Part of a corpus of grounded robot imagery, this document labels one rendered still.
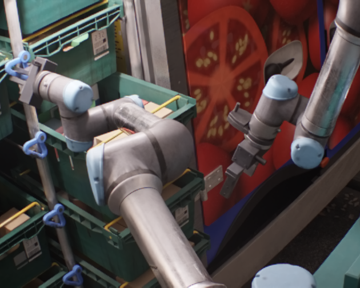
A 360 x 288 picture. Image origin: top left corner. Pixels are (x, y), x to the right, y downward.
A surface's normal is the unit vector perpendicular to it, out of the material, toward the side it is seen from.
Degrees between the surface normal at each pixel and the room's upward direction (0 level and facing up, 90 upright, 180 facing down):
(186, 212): 97
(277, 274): 7
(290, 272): 7
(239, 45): 90
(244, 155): 83
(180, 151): 64
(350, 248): 0
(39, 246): 94
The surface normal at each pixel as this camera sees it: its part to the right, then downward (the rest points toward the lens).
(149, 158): 0.30, -0.17
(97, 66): 0.75, 0.34
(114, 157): 0.00, -0.57
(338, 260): -0.11, -0.85
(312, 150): -0.24, 0.53
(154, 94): -0.66, 0.40
